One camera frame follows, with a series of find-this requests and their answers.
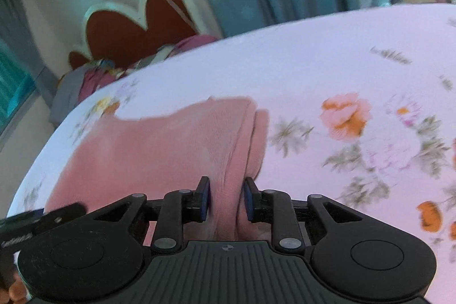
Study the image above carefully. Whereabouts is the pink knit sweater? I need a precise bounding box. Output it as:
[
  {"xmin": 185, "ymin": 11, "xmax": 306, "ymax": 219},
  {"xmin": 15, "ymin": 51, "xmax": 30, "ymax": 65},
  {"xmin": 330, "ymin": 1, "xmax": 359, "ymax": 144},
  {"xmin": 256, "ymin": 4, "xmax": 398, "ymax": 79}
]
[{"xmin": 46, "ymin": 95, "xmax": 270, "ymax": 242}]

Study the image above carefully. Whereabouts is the teal window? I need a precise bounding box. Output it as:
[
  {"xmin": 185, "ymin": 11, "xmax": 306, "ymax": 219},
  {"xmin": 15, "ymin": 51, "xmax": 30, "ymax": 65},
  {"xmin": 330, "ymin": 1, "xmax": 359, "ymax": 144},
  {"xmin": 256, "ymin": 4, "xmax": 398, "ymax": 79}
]
[{"xmin": 0, "ymin": 40, "xmax": 37, "ymax": 131}]

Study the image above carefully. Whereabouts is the pink cloth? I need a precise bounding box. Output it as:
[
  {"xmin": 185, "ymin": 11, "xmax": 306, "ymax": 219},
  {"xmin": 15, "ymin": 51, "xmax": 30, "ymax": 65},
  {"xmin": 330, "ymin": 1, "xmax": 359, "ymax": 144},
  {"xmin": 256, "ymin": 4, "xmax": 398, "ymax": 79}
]
[{"xmin": 170, "ymin": 35, "xmax": 219, "ymax": 57}]

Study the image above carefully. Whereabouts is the floral white bed sheet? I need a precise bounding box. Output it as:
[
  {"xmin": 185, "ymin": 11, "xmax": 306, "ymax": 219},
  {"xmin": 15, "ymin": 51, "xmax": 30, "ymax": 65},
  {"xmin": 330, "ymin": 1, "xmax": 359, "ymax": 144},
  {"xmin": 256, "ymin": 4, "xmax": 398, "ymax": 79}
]
[{"xmin": 7, "ymin": 3, "xmax": 456, "ymax": 304}]

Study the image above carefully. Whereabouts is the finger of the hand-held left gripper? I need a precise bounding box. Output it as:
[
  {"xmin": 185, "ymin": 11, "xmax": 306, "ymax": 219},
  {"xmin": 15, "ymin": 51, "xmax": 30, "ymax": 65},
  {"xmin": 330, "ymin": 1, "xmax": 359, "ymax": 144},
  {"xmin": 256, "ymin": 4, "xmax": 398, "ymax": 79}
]
[{"xmin": 22, "ymin": 202, "xmax": 88, "ymax": 235}]

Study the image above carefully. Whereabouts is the red-brown scalloped headboard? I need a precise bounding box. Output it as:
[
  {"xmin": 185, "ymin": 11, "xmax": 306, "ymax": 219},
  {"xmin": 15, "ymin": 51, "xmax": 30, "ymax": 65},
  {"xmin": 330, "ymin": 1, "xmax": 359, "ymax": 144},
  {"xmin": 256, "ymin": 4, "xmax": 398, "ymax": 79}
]
[{"xmin": 68, "ymin": 0, "xmax": 206, "ymax": 72}]

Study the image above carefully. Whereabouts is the grey cloth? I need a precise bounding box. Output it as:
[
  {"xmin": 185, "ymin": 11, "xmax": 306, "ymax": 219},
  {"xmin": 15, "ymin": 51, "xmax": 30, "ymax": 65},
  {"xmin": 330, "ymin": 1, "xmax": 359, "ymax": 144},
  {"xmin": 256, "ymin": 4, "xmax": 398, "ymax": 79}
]
[{"xmin": 49, "ymin": 71, "xmax": 85, "ymax": 127}]

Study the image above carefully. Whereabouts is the grey curtain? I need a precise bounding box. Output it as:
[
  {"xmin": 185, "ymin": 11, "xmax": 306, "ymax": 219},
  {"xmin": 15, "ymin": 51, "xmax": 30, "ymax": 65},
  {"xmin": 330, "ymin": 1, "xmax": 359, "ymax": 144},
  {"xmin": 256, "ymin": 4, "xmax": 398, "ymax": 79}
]
[{"xmin": 0, "ymin": 0, "xmax": 48, "ymax": 77}]

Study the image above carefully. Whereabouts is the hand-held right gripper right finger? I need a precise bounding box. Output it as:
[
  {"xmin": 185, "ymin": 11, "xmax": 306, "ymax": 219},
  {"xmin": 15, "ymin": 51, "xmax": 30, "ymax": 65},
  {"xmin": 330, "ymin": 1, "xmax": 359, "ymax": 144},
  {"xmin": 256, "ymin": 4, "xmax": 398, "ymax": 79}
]
[{"xmin": 242, "ymin": 177, "xmax": 364, "ymax": 252}]

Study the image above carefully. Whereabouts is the white hanging cable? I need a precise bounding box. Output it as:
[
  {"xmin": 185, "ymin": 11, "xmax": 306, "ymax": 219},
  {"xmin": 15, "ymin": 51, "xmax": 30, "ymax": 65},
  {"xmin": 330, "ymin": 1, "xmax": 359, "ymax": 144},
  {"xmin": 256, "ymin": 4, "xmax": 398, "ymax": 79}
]
[{"xmin": 162, "ymin": 0, "xmax": 199, "ymax": 34}]

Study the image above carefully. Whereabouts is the person's left hand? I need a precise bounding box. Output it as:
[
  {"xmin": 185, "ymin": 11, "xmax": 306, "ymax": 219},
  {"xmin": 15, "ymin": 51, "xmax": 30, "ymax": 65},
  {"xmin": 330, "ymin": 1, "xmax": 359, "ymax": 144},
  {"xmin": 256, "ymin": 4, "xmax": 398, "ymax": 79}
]
[{"xmin": 9, "ymin": 278, "xmax": 30, "ymax": 304}]

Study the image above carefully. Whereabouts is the magenta cloth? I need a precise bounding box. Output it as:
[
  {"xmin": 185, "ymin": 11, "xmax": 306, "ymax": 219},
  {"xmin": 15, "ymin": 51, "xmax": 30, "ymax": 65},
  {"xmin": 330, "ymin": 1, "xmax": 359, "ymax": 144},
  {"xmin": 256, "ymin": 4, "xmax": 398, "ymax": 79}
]
[{"xmin": 79, "ymin": 68, "xmax": 126, "ymax": 102}]

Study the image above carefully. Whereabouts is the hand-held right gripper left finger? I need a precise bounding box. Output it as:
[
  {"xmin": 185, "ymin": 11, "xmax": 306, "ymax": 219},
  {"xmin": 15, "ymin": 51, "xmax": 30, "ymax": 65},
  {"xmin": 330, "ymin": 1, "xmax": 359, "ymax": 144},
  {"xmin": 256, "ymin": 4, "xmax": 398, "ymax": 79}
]
[{"xmin": 93, "ymin": 176, "xmax": 211, "ymax": 253}]

